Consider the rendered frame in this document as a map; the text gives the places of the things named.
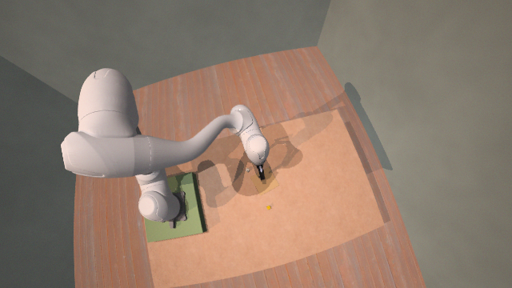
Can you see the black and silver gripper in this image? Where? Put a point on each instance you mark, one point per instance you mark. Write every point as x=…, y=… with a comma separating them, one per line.
x=261, y=172

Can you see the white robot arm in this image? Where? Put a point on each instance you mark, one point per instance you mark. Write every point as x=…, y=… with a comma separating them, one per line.
x=109, y=144

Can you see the tan square mat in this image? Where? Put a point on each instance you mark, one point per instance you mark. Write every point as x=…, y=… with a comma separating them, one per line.
x=263, y=186

